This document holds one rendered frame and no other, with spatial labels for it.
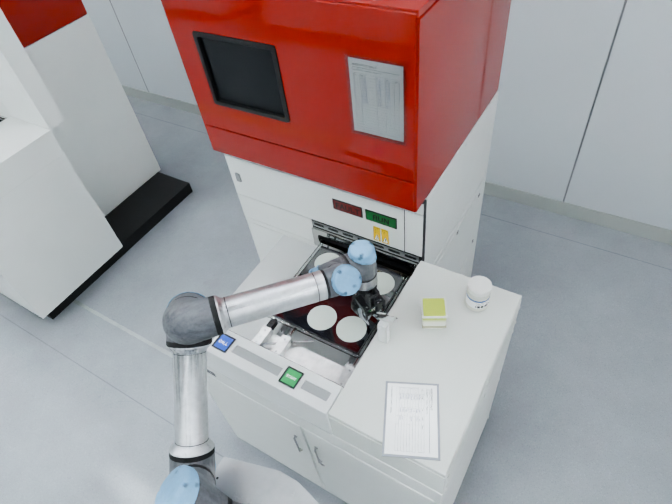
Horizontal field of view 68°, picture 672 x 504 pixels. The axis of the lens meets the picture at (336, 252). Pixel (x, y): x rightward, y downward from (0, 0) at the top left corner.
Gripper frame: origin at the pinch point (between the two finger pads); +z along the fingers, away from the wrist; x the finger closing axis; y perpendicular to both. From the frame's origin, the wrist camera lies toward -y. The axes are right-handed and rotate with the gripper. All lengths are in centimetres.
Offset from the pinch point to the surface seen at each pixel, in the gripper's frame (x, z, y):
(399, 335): 3.4, -4.9, 14.8
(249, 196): -11, -7, -71
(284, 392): -34.8, -4.3, 12.4
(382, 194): 16.8, -34.5, -13.5
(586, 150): 171, 43, -53
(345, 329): -7.8, 1.6, -0.1
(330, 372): -19.1, 3.6, 9.8
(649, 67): 179, -8, -40
